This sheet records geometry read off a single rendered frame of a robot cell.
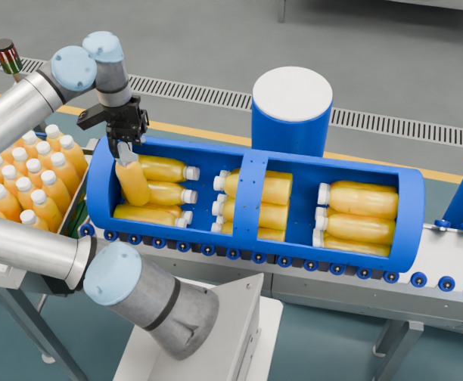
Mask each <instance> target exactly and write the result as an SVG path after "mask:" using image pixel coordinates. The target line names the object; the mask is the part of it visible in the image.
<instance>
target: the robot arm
mask: <svg viewBox="0 0 463 381"><path fill-rule="evenodd" d="M94 88H95V90H96V93H97V96H98V100H99V101H100V103H99V104H96V105H95V106H93V107H90V108H88V109H87V110H84V111H82V112H81V113H80V115H79V117H78V121H77V123H76V124H77V125H78V126H79V127H80V128H81V129H82V130H83V131H85V130H86V129H89V128H91V127H92V126H94V125H97V124H99V123H101V122H103V121H106V122H107V125H106V133H107V140H108V146H109V150H110V152H111V154H112V156H113V158H115V160H116V161H117V162H118V163H119V164H120V165H121V166H122V167H126V162H132V161H137V160H138V155H137V154H135V153H133V152H132V145H137V146H141V143H142V142H146V139H145V137H143V136H142V135H143V134H144V133H146V132H147V130H148V127H147V125H148V126H150V123H149V120H148V113H147V110H144V109H140V107H139V104H140V102H141V97H140V95H135V94H132V89H131V86H130V83H129V77H128V73H127V70H126V64H125V61H124V53H123V50H122V48H121V45H120V42H119V39H118V38H117V37H116V36H115V35H114V34H113V33H109V32H104V31H100V32H96V33H92V34H90V35H88V36H87V38H85V39H84V40H83V42H82V48H81V47H78V46H67V47H65V48H62V49H61V50H59V51H57V52H56V53H55V55H54V56H53V58H52V59H50V60H49V61H48V62H46V63H45V64H43V65H42V66H41V67H40V68H38V69H37V70H36V71H34V72H32V73H31V74H29V75H28V76H27V77H26V78H24V79H22V80H21V81H20V82H18V83H17V84H16V85H14V86H13V87H12V88H10V89H8V90H7V91H6V92H5V93H4V94H2V95H0V153H2V152H3V151H4V150H6V149H7V148H9V147H10V146H11V145H12V144H13V143H15V142H16V141H18V140H19V139H20V138H22V137H23V136H24V135H25V134H26V133H28V132H29V131H31V130H32V129H33V128H35V127H36V126H37V125H38V124H39V123H41V122H42V121H43V120H45V119H46V118H48V117H49V116H50V115H51V114H52V113H54V112H55V111H56V110H58V109H59V108H60V107H62V106H63V105H65V104H66V103H67V102H69V101H70V100H72V99H74V98H76V97H78V96H80V95H82V94H85V93H86V92H88V91H91V90H92V89H94ZM145 115H146V119H147V122H146V119H145ZM118 140H120V141H118ZM0 264H2V265H7V266H11V267H14V268H19V269H23V270H26V271H31V272H35V273H38V274H44V275H47V276H50V277H56V278H59V279H62V280H65V281H66V283H67V285H68V287H69V288H70V289H71V290H75V291H79V292H82V293H86V294H87V295H88V296H90V297H91V298H92V299H93V300H94V301H95V302H97V303H98V304H100V305H103V306H105V307H107V308H109V309H110V310H111V311H114V312H115V313H117V314H118V315H120V316H122V317H123V318H125V319H126V320H128V321H130V322H132V323H133V324H135V325H136V326H138V327H140V328H142V329H143V330H145V331H147V332H148V333H149V334H150V335H151V336H152V338H153V339H154V340H155V342H156V343H157V344H158V345H159V347H161V348H162V350H163V351H164V352H165V353H166V354H167V355H168V356H170V357H171V358H173V359H175V360H177V361H181V360H184V359H186V358H188V357H190V356H191V355H193V354H194V353H195V352H196V351H197V350H198V349H199V348H200V347H201V346H202V345H203V343H204V342H205V340H206V339H207V337H208V336H209V334H210V332H211V330H212V329H213V326H214V324H215V322H216V319H217V316H218V313H219V297H218V296H217V295H216V294H215V293H214V292H213V291H211V290H209V289H208V288H206V287H202V286H198V285H195V284H192V283H186V282H183V281H180V280H179V279H178V278H176V277H174V276H173V275H171V274H170V273H169V272H167V271H165V270H164V269H162V268H161V267H160V266H158V265H156V264H155V263H153V262H152V261H151V260H149V259H147V258H146V257H144V256H143V255H142V254H140V253H139V252H137V250H136V249H134V248H133V247H131V246H129V245H126V244H124V243H121V242H116V241H111V240H102V239H99V238H97V237H92V236H89V235H86V236H84V237H83V238H81V239H78V240H76V239H73V238H70V237H65V236H63V235H60V234H55V233H52V232H49V231H44V230H42V229H38V228H34V227H31V226H28V225H23V224H21V223H18V222H15V221H10V220H7V219H4V218H0Z"/></svg>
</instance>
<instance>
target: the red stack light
mask: <svg viewBox="0 0 463 381"><path fill-rule="evenodd" d="M17 56H18V53H17V50H16V48H15V46H14V45H13V47H12V48H11V49H10V50H8V51H4V52H0V61H1V62H5V63H7V62H11V61H13V60H15V59H16V58H17Z"/></svg>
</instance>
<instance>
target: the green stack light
mask: <svg viewBox="0 0 463 381"><path fill-rule="evenodd" d="M0 64H1V65H2V69H3V70H4V72H5V73H7V74H10V75H12V74H16V73H19V72H20V71H21V70H22V69H23V64H22V62H21V60H20V57H19V55H18V56H17V58H16V59H15V60H13V61H11V62H7V63H5V62H1V61H0Z"/></svg>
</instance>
